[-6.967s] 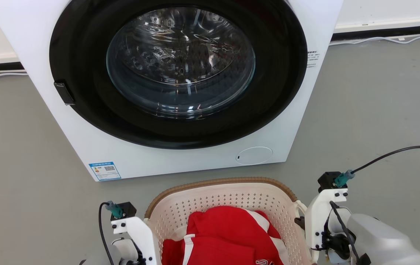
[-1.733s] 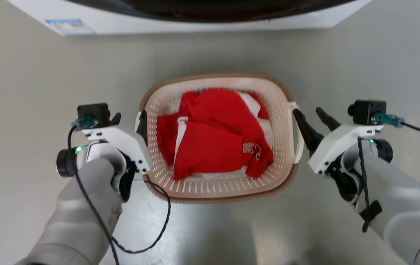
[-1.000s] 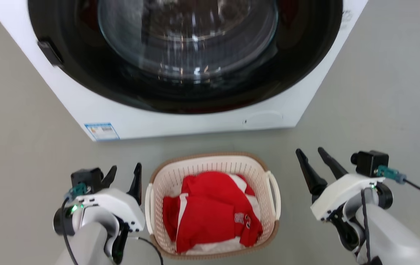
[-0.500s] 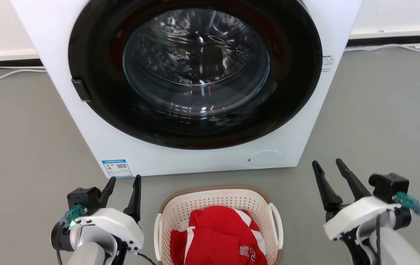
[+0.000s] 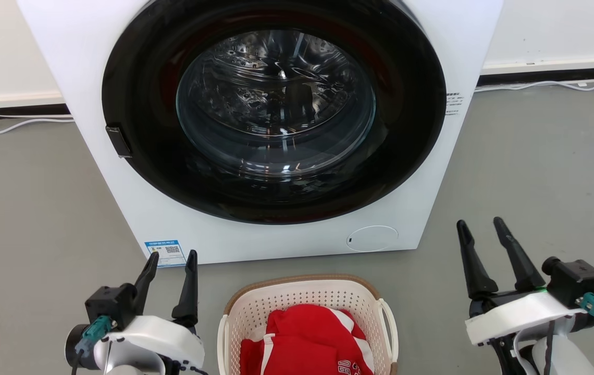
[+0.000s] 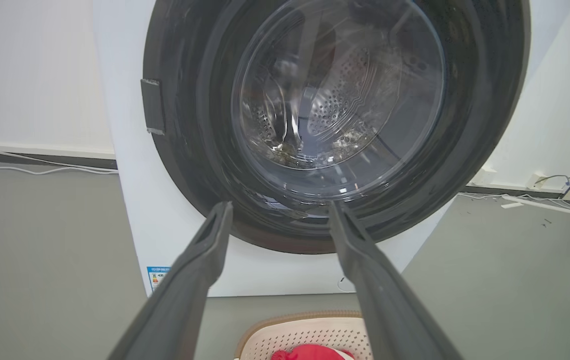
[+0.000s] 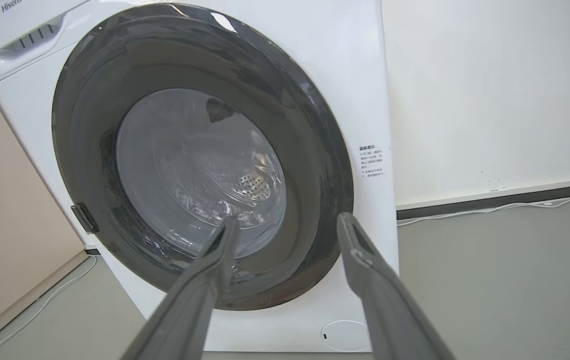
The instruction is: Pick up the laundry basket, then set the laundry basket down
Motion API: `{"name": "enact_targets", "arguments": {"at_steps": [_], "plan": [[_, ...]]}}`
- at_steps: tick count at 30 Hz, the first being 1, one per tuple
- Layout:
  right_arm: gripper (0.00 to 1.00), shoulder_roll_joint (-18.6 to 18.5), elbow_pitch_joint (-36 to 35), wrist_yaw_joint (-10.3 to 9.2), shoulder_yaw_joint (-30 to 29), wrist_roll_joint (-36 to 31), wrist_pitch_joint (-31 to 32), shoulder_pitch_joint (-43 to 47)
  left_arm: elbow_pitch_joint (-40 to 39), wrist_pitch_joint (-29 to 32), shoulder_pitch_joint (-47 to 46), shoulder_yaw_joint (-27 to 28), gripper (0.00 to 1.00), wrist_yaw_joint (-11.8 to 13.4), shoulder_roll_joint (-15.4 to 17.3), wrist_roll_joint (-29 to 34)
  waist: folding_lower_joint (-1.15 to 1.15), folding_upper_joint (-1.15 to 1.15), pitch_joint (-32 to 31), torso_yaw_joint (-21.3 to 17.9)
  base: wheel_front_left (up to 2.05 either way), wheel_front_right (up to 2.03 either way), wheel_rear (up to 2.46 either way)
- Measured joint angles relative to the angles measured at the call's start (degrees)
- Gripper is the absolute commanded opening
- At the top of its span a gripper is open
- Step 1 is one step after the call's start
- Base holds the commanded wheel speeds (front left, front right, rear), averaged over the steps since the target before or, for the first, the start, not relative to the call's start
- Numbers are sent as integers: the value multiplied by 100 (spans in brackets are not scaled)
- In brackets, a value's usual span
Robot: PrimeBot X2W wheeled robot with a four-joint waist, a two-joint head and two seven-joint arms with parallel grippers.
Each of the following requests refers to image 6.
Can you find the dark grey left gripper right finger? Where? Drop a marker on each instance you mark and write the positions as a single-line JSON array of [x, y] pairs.
[[385, 295]]

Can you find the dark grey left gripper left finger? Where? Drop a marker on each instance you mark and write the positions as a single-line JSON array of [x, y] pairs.
[[185, 290]]

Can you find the cream perforated laundry basket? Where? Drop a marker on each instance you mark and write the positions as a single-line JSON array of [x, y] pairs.
[[305, 335]]

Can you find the blue energy label sticker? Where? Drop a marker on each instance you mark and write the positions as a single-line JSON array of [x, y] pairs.
[[155, 277]]

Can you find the round white filter cover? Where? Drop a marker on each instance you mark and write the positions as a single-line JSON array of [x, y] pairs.
[[343, 287]]

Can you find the red garment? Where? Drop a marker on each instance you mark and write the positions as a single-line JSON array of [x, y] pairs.
[[310, 352]]

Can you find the white front-load washing machine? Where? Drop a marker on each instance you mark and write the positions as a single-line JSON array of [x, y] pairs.
[[135, 200]]

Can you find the black round washer door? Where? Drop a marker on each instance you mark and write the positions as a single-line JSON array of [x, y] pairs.
[[190, 125]]

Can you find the white power strip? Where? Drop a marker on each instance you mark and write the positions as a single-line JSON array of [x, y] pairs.
[[540, 204]]

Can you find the steel washer drum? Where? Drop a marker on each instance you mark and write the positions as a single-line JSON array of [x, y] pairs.
[[335, 95]]

